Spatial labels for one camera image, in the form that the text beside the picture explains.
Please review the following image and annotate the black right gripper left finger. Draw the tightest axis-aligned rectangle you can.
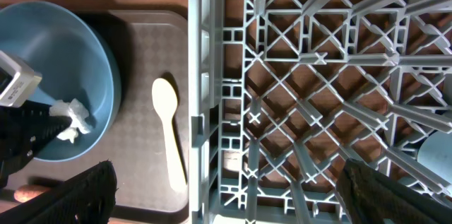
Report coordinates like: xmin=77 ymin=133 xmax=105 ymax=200
xmin=1 ymin=160 xmax=117 ymax=224

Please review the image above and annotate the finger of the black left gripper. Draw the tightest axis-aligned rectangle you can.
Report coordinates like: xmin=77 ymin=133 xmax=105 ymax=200
xmin=1 ymin=101 xmax=72 ymax=188

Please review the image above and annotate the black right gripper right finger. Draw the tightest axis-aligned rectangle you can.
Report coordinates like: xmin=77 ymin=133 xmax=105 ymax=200
xmin=335 ymin=158 xmax=451 ymax=224

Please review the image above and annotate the white tissue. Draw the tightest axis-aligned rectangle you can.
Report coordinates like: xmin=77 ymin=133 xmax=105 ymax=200
xmin=49 ymin=98 xmax=93 ymax=143

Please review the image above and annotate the light blue plastic cup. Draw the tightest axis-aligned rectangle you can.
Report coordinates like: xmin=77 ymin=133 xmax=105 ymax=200
xmin=417 ymin=131 xmax=451 ymax=183

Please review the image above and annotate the grey plastic dishwasher rack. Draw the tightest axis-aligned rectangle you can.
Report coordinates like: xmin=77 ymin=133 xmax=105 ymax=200
xmin=188 ymin=0 xmax=451 ymax=223

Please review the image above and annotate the orange carrot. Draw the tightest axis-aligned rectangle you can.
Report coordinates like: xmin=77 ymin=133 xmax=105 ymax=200
xmin=13 ymin=184 xmax=49 ymax=203

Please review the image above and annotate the dark brown serving tray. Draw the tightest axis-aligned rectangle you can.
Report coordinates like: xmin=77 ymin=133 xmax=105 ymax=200
xmin=1 ymin=10 xmax=189 ymax=223

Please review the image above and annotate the dark blue plate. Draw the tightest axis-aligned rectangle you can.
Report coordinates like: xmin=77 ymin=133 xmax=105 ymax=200
xmin=1 ymin=1 xmax=121 ymax=162

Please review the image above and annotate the pale yellow plastic spoon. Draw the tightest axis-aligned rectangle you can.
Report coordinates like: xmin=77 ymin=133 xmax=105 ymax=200
xmin=152 ymin=78 xmax=186 ymax=192

